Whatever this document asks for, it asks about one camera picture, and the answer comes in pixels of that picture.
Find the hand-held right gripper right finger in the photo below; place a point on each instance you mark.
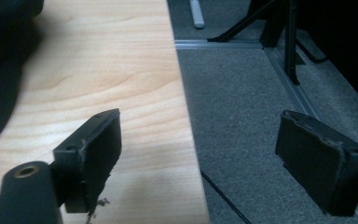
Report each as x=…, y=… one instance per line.
x=310, y=155

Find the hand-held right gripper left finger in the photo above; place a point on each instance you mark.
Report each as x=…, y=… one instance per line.
x=99, y=149

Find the grey metal floor strip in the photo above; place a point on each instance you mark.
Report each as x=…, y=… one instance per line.
x=217, y=44
x=295, y=90

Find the black metal stand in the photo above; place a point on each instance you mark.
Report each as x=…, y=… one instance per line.
x=291, y=46

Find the dark cloth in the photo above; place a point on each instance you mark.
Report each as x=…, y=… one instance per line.
x=0, y=99

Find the white tube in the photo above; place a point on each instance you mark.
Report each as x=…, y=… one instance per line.
x=197, y=15

